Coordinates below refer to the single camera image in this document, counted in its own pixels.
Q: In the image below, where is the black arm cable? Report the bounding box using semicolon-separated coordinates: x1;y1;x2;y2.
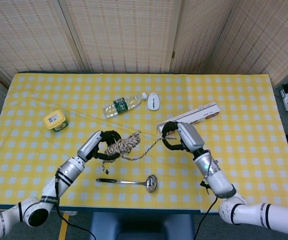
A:
55;171;98;240
192;149;219;240

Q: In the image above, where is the blue chair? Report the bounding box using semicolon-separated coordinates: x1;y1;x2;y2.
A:
90;212;194;240

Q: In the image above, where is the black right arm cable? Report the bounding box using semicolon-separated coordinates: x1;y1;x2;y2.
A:
192;149;219;240

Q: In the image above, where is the stainless steel ladle black handle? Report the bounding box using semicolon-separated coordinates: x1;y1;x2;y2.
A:
95;174;159;194

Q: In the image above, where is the white computer mouse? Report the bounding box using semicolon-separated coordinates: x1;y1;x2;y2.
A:
147;92;161;111

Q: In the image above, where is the speckled braided rope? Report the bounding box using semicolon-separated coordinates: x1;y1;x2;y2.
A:
101;130;177;175

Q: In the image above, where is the white baking paper box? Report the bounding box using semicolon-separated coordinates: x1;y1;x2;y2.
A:
157;101;221;133

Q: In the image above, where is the woven folding screen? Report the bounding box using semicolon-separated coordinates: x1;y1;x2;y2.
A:
0;0;288;87

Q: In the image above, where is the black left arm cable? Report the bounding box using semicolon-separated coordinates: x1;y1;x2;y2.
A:
55;171;98;240

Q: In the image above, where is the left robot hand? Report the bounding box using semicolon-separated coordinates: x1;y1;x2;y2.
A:
77;129;122;162

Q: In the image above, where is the yellow white checked tablecloth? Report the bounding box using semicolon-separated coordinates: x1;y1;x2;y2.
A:
0;73;288;216

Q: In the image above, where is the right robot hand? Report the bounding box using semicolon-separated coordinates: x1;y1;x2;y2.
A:
161;121;205;154

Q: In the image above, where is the green tub yellow lid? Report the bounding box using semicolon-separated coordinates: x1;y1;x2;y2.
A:
43;109;69;133

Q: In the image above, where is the clear water bottle green label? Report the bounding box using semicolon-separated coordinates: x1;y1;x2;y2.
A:
102;92;148;120

